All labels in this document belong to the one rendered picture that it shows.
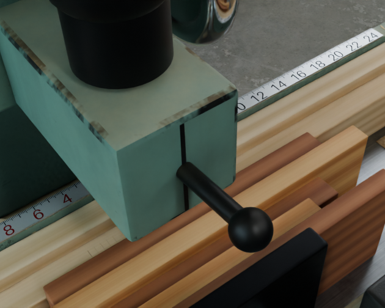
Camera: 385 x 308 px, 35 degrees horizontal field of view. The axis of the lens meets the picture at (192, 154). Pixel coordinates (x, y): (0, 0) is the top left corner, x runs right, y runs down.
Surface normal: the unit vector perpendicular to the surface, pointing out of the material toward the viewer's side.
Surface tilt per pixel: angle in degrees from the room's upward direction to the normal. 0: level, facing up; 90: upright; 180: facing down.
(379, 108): 90
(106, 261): 0
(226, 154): 90
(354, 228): 90
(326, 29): 0
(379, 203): 90
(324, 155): 0
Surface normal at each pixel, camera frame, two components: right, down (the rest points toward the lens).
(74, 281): -0.03, -0.69
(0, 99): 0.59, 0.57
